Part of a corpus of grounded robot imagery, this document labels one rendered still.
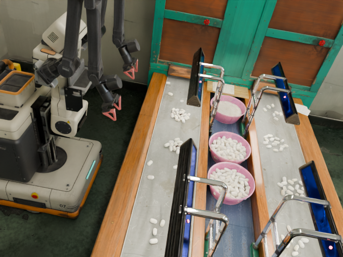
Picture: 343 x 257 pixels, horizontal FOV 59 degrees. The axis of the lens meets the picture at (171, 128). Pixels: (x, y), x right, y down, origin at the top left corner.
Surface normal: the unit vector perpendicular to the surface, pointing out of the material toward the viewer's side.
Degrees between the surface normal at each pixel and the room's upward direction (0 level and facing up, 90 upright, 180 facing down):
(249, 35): 90
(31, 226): 0
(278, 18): 90
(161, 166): 0
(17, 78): 0
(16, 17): 90
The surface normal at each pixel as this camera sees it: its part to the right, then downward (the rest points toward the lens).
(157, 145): 0.14, -0.76
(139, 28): -0.13, 0.63
